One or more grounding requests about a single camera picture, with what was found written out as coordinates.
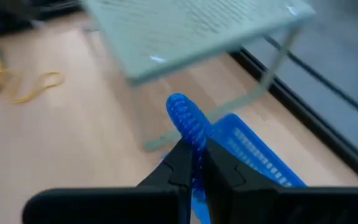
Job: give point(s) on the black aluminium table frame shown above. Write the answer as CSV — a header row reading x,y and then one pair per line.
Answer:
x,y
322,129

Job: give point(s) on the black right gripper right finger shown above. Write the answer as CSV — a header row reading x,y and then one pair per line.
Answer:
x,y
235,196

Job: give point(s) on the pale green perforated metal shelf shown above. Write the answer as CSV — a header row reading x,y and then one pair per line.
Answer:
x,y
182,40

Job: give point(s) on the yellow rubber band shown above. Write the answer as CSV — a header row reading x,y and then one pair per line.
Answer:
x,y
26,97

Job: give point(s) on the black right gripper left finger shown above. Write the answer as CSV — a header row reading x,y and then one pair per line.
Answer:
x,y
166,193

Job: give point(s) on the blue plastic basket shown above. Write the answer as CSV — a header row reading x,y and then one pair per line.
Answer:
x,y
253,149

